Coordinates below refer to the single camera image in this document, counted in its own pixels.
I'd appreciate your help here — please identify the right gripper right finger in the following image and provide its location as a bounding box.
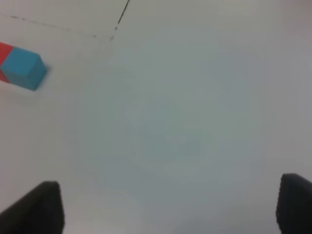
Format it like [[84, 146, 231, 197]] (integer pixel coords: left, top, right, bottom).
[[276, 174, 312, 234]]

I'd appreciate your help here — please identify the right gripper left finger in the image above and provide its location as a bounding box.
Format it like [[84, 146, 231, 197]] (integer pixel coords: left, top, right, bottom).
[[0, 181, 65, 234]]

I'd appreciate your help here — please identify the blue block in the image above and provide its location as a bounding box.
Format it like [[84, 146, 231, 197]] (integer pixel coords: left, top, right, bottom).
[[0, 47, 47, 91]]

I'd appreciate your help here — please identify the red block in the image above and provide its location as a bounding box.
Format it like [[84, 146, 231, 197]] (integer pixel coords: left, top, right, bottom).
[[0, 42, 14, 83]]

